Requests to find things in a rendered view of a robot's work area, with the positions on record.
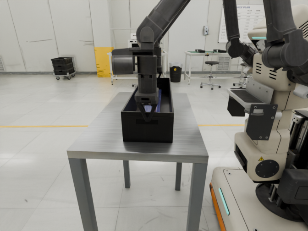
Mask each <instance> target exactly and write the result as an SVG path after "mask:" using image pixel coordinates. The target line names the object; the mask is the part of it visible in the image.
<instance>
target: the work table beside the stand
mask: <svg viewBox="0 0 308 231"><path fill-rule="evenodd" d="M132 93H133V92H119V93H118V94H117V95H116V96H115V97H114V98H113V99H112V100H111V101H110V102H109V103H108V105H107V106H106V107H105V108H104V109H103V110H102V111H101V112H100V114H99V115H98V116H97V117H96V118H95V119H94V120H93V121H92V123H91V124H90V125H89V126H88V127H87V128H86V129H85V130H84V131H83V133H82V134H81V135H80V136H79V137H78V138H77V139H76V140H75V142H74V143H73V144H72V145H71V146H70V147H69V148H68V149H67V151H66V152H67V156H68V160H69V165H70V169H71V175H72V179H73V183H74V188H75V192H76V197H77V202H78V206H79V211H80V215H81V219H82V225H83V229H84V231H98V226H97V221H96V215H95V210H94V203H93V197H92V192H91V186H90V181H89V175H88V168H87V162H86V159H100V160H123V169H124V181H125V188H130V185H131V181H130V166H129V161H130V160H134V161H157V162H176V181H175V190H177V191H180V188H181V175H182V163H192V176H191V185H190V195H189V204H188V214H187V227H186V231H198V230H199V223H200V216H201V210H202V203H203V196H204V187H205V180H206V173H207V167H208V160H209V155H208V152H207V149H206V147H205V144H204V141H203V138H202V135H201V132H200V130H199V127H198V124H197V121H196V119H195V116H194V113H193V110H192V107H191V105H190V102H189V99H188V96H187V93H172V99H173V108H174V126H173V143H147V142H124V141H123V137H122V125H121V111H122V109H123V107H124V106H125V104H126V102H127V101H128V99H129V98H130V96H131V94H132Z"/></svg>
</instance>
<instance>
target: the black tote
mask: <svg viewBox="0 0 308 231"><path fill-rule="evenodd" d="M157 88H159V90H160V89H161V105H160V112H154V113H153V116H152V118H151V120H150V121H145V119H144V117H143V115H142V113H141V111H140V110H139V108H138V106H137V105H136V100H135V94H136V92H137V90H138V85H137V86H136V88H135V89H134V91H133V93H132V94H131V96H130V98H129V99H128V101H127V102H126V104H125V106H124V107H123V109H122V111H121V125H122V137H123V141H124V142H147V143H173V126H174V108H173V99H172V90H171V78H170V77H160V78H159V81H158V83H157Z"/></svg>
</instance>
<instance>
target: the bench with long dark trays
mask: <svg viewBox="0 0 308 231"><path fill-rule="evenodd" d="M185 53H186V58H185V72H184V79H185V78H186V76H187V77H188V83H190V79H208V78H205V77H190V75H191V63H192V56H205V55H206V54H207V53H208V54H209V56H229V54H228V52H226V53H220V52H215V51H214V53H212V51H206V52H205V53H199V52H196V51H185ZM187 55H189V56H190V64H189V76H188V75H187V74H186V68H187ZM243 69H244V66H242V71H241V76H242V75H245V74H244V73H243ZM215 79H242V78H240V77H217V78H215Z"/></svg>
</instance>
